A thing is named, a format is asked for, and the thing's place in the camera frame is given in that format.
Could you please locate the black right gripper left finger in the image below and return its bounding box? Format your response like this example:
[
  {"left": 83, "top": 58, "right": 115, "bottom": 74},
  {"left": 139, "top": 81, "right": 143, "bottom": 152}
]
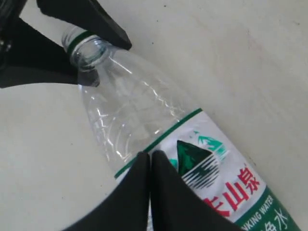
[{"left": 66, "top": 152, "right": 150, "bottom": 231}]

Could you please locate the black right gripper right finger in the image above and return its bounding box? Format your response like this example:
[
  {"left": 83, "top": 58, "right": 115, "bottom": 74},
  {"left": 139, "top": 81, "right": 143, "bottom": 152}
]
[{"left": 151, "top": 150, "right": 241, "bottom": 231}]

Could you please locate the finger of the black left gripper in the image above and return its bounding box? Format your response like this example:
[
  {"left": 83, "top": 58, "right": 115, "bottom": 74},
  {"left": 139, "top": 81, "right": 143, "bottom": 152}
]
[
  {"left": 0, "top": 18, "right": 99, "bottom": 88},
  {"left": 37, "top": 0, "right": 132, "bottom": 50}
]

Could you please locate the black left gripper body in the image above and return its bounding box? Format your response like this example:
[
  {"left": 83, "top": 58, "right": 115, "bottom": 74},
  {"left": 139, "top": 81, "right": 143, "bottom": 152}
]
[{"left": 0, "top": 0, "right": 22, "bottom": 70}]

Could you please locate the clear plastic water bottle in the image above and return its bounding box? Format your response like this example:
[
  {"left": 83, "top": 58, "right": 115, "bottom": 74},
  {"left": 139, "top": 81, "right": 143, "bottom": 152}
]
[{"left": 62, "top": 26, "right": 299, "bottom": 231}]

